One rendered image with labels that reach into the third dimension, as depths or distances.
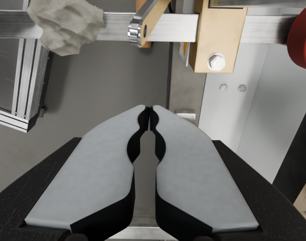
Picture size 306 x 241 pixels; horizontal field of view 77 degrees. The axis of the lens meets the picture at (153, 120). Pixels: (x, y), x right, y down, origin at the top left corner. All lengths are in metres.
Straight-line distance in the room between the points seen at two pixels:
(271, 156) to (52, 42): 0.48
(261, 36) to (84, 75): 1.06
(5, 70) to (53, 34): 0.91
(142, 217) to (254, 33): 0.28
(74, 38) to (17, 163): 1.65
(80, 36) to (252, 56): 0.42
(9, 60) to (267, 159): 1.09
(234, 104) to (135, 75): 0.71
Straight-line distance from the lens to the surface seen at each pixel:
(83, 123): 1.39
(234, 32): 0.26
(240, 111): 0.61
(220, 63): 0.25
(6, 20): 0.31
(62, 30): 0.26
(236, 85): 0.57
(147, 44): 1.05
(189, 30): 0.26
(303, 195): 0.45
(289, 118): 0.48
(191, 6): 0.33
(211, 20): 0.25
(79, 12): 0.26
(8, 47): 1.13
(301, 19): 0.27
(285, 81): 0.50
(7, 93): 1.23
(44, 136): 1.57
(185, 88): 0.45
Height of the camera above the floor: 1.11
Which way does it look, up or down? 60 degrees down
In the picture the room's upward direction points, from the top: 179 degrees counter-clockwise
